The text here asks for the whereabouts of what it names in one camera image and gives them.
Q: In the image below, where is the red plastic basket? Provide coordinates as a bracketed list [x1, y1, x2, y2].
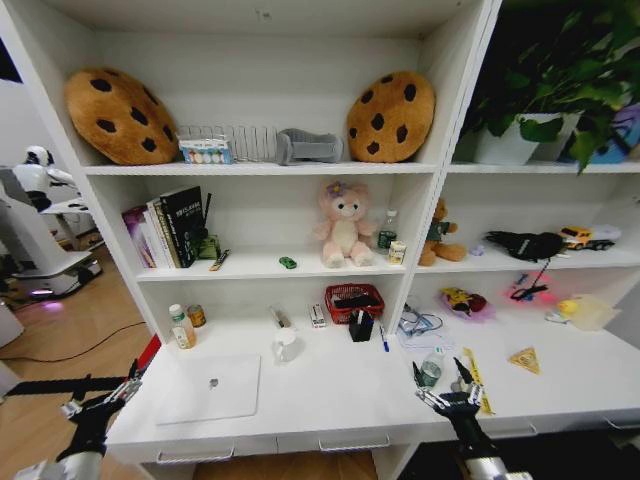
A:
[324, 283, 387, 327]

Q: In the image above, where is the blue pink small toy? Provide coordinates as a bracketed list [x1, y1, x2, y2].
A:
[509, 272, 557, 304]

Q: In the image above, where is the green small box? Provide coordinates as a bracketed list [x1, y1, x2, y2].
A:
[197, 233, 222, 262]

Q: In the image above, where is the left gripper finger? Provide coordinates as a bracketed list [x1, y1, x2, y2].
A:
[101, 358, 145, 406]
[59, 397, 86, 420]

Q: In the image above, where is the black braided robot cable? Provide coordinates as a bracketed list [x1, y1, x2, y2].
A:
[3, 375, 127, 399]

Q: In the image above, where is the black item in basket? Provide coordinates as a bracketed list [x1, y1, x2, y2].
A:
[333, 294, 377, 310]

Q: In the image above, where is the white mug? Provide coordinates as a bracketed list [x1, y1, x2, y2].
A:
[271, 326, 305, 366]

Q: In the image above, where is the white shelf desk unit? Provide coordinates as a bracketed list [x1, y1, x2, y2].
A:
[0, 0, 640, 480]

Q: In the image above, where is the translucent plastic box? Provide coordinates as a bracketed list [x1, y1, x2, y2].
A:
[569, 293, 622, 333]

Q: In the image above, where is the striped spine book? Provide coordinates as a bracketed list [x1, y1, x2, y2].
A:
[151, 197, 182, 270]

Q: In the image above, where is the white plant pot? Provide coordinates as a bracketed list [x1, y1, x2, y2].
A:
[471, 111, 582, 167]

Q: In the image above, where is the purple blue plant pot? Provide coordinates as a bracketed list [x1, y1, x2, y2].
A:
[589, 101, 640, 166]

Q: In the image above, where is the green label bottle on shelf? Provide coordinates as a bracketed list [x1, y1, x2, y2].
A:
[375, 209, 400, 256]

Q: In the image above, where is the black book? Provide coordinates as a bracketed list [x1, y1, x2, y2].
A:
[159, 185, 207, 270]

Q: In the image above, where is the box of coloured chalk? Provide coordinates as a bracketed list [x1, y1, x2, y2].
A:
[178, 138, 236, 166]

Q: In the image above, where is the purple book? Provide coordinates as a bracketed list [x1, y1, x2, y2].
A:
[121, 204, 158, 270]

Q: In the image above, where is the large brown cookie cushion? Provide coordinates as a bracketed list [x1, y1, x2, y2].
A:
[63, 67, 180, 167]

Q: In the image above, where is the black pen holder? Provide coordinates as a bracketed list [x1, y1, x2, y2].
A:
[347, 308, 375, 344]

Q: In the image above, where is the green leafy plant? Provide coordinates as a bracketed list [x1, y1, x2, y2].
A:
[462, 0, 640, 175]

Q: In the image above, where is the white book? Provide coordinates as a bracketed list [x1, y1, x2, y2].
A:
[143, 199, 171, 270]

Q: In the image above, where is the clear tube pen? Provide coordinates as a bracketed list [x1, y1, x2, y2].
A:
[269, 305, 294, 330]

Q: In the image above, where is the black cord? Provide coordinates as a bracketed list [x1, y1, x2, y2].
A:
[523, 256, 552, 297]

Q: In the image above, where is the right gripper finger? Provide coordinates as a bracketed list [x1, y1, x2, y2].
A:
[411, 360, 452, 410]
[452, 356, 495, 416]

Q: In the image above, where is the clear water bottle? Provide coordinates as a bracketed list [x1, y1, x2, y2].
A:
[418, 346, 447, 392]

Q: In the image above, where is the yellow toy truck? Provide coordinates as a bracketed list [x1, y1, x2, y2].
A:
[558, 225, 617, 252]

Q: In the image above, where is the white paper sheet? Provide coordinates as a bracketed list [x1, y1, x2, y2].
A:
[398, 333, 457, 355]

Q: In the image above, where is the red panel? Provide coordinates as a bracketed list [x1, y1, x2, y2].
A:
[135, 333, 163, 374]

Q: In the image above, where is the orange juice bottle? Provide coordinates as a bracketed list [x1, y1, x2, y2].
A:
[167, 303, 198, 351]

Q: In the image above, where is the brown teddy bear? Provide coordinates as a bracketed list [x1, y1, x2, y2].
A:
[418, 197, 468, 268]

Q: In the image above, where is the small brown cookie cushion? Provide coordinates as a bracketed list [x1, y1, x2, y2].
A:
[346, 71, 437, 164]

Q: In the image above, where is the silver laptop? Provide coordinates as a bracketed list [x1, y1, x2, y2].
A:
[155, 353, 263, 427]

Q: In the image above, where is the small white robot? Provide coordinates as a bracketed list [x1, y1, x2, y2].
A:
[11, 144, 77, 212]

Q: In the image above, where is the yellow tape strip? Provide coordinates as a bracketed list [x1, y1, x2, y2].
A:
[461, 346, 497, 417]

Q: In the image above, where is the black cap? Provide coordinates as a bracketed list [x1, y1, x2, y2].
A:
[484, 230, 570, 264]

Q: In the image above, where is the silver wire rack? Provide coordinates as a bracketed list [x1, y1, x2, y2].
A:
[176, 124, 279, 163]

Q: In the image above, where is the thin black floor cable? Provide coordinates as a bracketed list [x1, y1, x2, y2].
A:
[0, 319, 152, 364]

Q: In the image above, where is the yellow triangle sign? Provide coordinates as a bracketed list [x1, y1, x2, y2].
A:
[507, 346, 543, 376]

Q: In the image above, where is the blue lanyard badge holder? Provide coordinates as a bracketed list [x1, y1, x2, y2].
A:
[396, 298, 447, 342]

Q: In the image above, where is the pink plush doll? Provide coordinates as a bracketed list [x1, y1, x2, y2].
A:
[312, 180, 380, 269]

